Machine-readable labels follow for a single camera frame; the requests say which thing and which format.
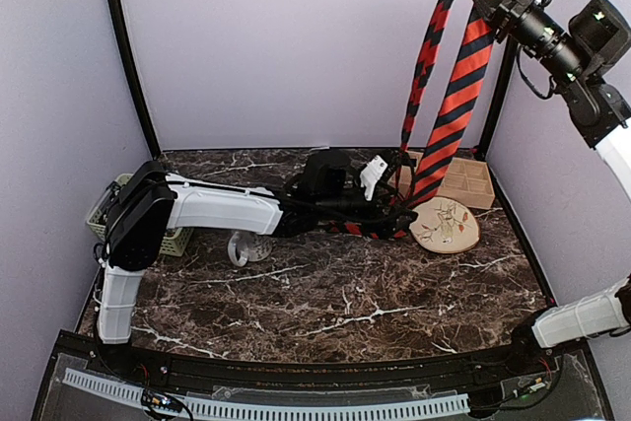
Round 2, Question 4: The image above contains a white patterned mug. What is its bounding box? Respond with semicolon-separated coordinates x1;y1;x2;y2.
228;231;273;267

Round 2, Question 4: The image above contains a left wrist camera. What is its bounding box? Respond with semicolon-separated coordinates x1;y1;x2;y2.
359;155;387;201

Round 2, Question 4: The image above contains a left black frame post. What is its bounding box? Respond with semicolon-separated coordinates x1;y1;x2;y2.
106;0;162;159

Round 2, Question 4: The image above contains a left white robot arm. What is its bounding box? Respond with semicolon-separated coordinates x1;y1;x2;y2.
95;149;417;378

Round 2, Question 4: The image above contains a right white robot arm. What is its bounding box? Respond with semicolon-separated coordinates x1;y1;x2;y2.
472;0;630;376

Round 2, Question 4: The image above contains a red navy striped tie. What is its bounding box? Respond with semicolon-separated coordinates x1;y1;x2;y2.
327;0;497;241

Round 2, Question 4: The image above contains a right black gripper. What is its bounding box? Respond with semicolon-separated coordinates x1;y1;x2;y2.
458;0;592;86

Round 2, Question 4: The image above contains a bird pattern ceramic plate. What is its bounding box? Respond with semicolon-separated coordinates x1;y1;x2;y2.
409;197;481;254

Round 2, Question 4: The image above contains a white slotted cable duct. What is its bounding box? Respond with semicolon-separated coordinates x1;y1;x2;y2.
61;368;470;420

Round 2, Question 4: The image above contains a right black frame post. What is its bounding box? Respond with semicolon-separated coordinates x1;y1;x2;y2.
474;37;518;161

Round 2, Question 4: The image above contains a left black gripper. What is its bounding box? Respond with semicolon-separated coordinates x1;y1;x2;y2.
316;184;417;238

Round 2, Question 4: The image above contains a black frame post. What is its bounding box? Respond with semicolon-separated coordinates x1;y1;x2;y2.
474;37;518;161
106;0;162;159

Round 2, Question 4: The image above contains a wooden compartment organizer box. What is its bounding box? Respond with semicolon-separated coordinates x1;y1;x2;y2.
398;151;495;210

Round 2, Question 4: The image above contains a green plastic basket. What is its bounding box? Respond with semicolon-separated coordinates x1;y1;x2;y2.
86;173;196;258

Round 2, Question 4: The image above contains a black front rail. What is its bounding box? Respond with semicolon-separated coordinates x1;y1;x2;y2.
53;330;585;392

